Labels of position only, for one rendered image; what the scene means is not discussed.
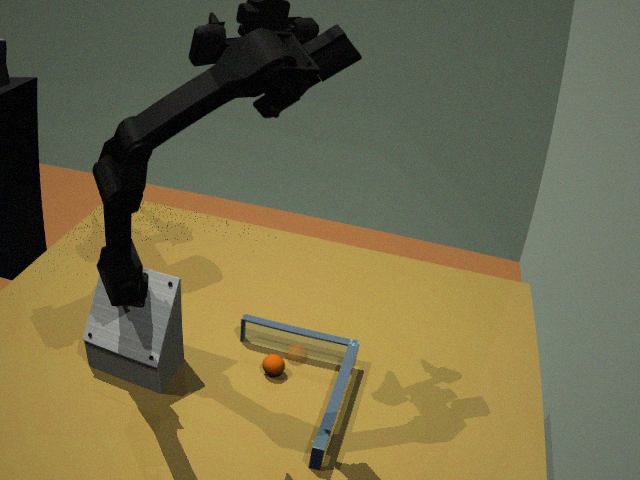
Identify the clear low glass wall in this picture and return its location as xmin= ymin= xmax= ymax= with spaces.
xmin=242 ymin=320 xmax=358 ymax=456

